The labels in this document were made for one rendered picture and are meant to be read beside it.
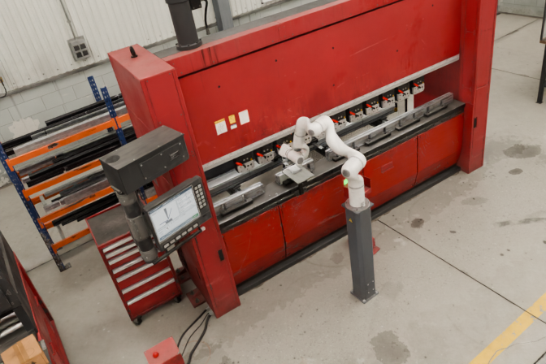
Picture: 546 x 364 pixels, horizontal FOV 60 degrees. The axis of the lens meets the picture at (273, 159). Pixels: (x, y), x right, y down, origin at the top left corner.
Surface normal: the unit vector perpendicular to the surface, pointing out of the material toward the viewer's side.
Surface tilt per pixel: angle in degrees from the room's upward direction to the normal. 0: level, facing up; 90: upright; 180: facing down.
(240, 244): 90
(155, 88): 90
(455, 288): 0
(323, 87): 90
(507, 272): 0
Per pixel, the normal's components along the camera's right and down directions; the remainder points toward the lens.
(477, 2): -0.84, 0.39
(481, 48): 0.51, 0.38
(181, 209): 0.70, 0.27
